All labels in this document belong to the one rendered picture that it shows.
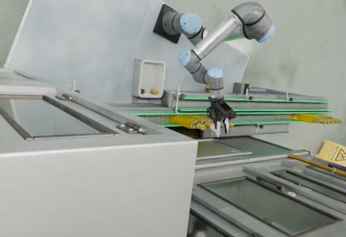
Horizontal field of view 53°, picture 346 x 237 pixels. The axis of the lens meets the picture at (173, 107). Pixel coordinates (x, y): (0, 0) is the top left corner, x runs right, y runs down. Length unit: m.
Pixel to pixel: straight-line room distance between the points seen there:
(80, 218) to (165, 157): 0.17
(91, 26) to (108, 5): 0.15
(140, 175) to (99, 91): 1.49
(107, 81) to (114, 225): 1.52
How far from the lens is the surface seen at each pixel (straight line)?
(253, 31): 1.85
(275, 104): 2.88
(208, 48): 1.77
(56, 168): 0.52
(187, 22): 2.02
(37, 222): 0.55
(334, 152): 5.30
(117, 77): 2.09
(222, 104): 1.79
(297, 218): 1.44
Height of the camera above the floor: 2.60
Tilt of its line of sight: 52 degrees down
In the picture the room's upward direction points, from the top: 107 degrees clockwise
